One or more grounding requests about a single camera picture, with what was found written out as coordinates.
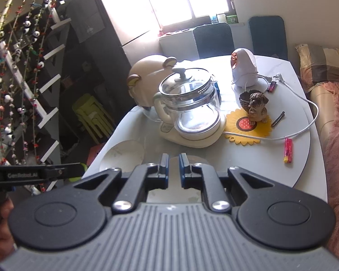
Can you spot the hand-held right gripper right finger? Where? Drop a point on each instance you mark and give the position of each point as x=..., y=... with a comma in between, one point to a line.
x=183, y=172

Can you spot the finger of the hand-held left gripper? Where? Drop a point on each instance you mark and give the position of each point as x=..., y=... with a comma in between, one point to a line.
x=63, y=171

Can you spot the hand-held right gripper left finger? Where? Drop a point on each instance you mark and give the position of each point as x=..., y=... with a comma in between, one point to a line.
x=164, y=172

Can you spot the person's left hand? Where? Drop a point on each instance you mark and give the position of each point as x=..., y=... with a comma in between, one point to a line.
x=0, y=240

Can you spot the stack of green stools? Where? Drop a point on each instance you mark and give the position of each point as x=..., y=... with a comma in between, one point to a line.
x=91, y=115

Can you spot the glass kettle with cream base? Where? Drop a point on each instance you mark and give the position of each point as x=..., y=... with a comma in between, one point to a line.
x=190, y=110

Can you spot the yellow sunflower coaster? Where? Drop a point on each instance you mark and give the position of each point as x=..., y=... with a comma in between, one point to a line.
x=243, y=131

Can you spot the grey round turntable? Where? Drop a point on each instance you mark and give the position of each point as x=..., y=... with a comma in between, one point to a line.
x=257, y=161

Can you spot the brown woven basket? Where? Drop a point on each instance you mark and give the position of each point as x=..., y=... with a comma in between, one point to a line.
x=244, y=100

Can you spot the brown dog figurine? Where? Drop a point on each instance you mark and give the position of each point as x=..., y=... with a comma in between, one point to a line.
x=258, y=108

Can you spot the dark shelf partition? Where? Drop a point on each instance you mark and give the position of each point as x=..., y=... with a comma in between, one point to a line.
x=62, y=70

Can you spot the cream bear-shaped container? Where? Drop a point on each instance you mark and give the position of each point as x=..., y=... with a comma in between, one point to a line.
x=147, y=73

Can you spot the red and yellow lighter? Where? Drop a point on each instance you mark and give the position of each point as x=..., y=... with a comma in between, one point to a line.
x=288, y=150

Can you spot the white facial steamer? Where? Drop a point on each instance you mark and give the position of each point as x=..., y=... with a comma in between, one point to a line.
x=244, y=67

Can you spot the dark red lighter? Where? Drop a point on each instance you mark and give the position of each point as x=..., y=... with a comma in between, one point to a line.
x=272, y=86

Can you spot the panda and flower garland curtain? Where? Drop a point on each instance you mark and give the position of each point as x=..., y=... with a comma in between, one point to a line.
x=19, y=42

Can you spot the dark teal chair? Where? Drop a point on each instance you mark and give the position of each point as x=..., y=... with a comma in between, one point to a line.
x=213, y=41
x=268, y=36

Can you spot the beige sofa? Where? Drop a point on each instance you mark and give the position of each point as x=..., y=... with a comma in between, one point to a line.
x=323, y=110

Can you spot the grey cabinet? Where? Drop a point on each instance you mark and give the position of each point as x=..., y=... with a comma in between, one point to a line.
x=113, y=19

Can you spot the green box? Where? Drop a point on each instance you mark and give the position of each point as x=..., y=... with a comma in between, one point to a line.
x=231, y=19

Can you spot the plaid pillow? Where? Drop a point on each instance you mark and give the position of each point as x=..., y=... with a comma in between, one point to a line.
x=322, y=62

